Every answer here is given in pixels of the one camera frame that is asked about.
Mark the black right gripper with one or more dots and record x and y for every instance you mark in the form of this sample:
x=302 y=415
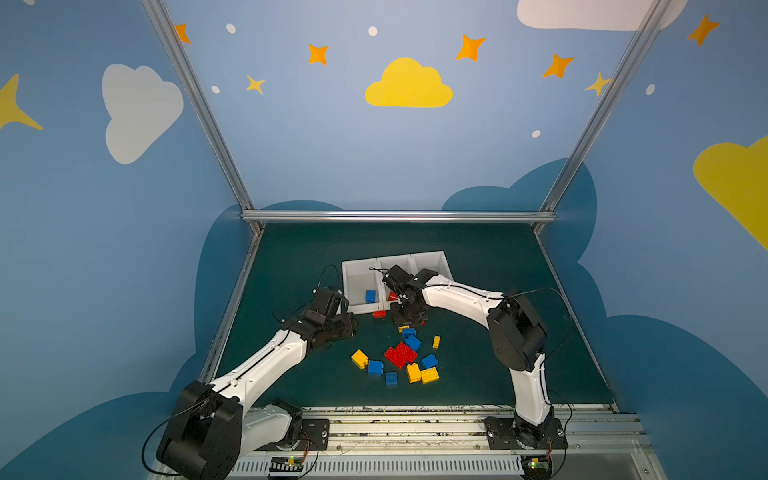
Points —
x=408 y=306

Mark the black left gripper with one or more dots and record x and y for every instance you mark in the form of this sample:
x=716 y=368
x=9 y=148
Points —
x=346 y=325

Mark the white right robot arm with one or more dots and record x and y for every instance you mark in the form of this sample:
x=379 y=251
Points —
x=517 y=332

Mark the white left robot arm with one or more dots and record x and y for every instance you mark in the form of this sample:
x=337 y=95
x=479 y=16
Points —
x=215 y=423

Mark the large red lego brick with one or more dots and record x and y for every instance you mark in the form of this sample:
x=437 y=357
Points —
x=401 y=355

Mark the white middle plastic bin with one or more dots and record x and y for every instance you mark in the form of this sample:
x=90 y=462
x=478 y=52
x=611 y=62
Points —
x=396 y=264

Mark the white left plastic bin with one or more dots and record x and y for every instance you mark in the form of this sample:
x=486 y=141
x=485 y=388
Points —
x=358 y=277

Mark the green table mat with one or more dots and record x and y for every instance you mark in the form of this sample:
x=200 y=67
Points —
x=294 y=258

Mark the yellow lego brick bottom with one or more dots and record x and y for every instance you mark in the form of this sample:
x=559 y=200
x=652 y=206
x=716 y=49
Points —
x=413 y=373

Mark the yellow wide lego brick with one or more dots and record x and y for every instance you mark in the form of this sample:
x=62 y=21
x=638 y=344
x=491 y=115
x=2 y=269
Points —
x=429 y=375

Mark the aluminium back frame rail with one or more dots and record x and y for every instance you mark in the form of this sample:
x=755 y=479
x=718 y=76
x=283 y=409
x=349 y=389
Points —
x=396 y=216

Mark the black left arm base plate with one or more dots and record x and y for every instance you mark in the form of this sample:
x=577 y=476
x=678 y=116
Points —
x=312 y=434

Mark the aluminium front rail bed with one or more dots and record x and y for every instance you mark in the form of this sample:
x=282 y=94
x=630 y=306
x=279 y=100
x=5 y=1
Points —
x=450 y=442

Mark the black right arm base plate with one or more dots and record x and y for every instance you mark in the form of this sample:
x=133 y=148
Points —
x=516 y=434

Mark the aluminium left frame post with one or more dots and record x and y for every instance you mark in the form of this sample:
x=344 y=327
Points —
x=161 y=20

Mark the aluminium frame post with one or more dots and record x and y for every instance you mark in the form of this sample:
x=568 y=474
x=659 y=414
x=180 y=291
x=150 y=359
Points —
x=161 y=20
x=633 y=56

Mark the aluminium right frame post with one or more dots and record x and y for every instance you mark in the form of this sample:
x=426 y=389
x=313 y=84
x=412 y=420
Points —
x=633 y=56

